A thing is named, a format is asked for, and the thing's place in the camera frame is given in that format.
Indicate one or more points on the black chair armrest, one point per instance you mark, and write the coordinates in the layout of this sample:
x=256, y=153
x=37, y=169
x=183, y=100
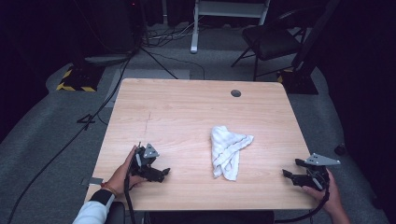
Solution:
x=115, y=213

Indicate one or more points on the black stand base striped tape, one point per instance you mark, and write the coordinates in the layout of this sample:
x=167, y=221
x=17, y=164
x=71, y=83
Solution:
x=79, y=79

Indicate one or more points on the black caster wheel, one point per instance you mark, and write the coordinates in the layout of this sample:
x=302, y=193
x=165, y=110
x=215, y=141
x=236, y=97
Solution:
x=340, y=149

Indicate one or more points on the black stand with slanted post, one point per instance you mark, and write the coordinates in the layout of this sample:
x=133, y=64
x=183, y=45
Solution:
x=303, y=77

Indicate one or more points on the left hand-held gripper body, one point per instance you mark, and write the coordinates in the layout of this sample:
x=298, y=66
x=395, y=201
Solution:
x=141, y=161

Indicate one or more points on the person's right hand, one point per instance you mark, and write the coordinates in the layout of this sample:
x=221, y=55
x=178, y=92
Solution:
x=333, y=194

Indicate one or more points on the person's dark lap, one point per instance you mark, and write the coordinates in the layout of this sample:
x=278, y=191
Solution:
x=211, y=217

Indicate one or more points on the black computer cabinet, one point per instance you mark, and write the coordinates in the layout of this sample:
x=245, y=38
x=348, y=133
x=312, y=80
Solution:
x=112, y=25

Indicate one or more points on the white towel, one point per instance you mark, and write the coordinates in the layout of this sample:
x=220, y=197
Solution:
x=227, y=151

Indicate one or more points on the black folding chair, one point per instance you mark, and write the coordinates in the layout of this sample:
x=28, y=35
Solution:
x=271, y=39

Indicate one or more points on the person's left hand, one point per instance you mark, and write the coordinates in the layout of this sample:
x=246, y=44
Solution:
x=120, y=177

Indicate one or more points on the grey tape piece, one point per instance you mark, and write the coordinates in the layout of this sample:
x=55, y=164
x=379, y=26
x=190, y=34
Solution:
x=95, y=180

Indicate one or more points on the white metal desk frame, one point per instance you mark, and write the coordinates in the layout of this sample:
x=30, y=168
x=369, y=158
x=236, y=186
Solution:
x=227, y=11

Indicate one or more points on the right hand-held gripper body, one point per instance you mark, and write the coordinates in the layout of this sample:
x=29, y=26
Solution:
x=316, y=174

